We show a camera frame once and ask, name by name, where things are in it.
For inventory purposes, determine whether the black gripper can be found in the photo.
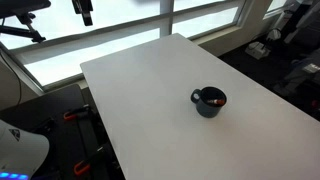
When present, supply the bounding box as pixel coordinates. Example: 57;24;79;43
71;0;94;27

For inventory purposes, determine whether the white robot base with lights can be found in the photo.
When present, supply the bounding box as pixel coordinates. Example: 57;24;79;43
0;119;51;180

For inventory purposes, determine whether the black side table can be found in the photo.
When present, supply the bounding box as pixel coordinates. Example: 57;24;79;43
0;83;126;180

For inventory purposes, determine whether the dark blue mug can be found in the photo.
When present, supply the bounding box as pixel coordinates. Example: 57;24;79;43
190;86;228;119

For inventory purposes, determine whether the white device on floor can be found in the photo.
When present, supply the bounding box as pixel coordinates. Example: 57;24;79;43
245;41;271;61

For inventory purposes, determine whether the grey and white floor equipment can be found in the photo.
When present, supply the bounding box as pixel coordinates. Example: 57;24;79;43
273;49;320;97

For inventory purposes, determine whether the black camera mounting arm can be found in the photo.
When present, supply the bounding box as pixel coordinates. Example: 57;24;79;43
0;0;52;44

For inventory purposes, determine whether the grey window frame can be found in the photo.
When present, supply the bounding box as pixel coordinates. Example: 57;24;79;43
0;0;278;92

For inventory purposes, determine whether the thin black wall cable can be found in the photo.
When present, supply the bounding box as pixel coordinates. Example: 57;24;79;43
0;53;23;107

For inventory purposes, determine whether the orange handled black clamp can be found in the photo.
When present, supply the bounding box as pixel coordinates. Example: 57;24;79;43
73;143;112;177
63;104;92;122

